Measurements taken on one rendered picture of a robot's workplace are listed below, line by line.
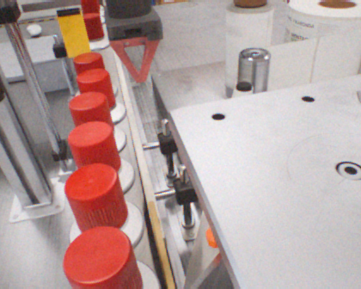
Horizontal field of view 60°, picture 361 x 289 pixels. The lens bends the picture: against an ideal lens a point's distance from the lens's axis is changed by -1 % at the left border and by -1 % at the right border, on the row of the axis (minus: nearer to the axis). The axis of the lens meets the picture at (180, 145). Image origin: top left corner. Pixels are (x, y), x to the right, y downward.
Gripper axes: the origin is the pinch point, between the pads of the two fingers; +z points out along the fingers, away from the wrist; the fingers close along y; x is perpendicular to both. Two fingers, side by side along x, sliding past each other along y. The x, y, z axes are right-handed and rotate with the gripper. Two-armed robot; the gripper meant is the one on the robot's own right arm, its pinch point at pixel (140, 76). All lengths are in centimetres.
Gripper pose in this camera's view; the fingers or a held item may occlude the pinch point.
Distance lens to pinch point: 47.7
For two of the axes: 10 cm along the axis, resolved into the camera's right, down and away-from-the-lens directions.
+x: -9.7, 2.0, -1.4
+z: 0.7, 7.9, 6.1
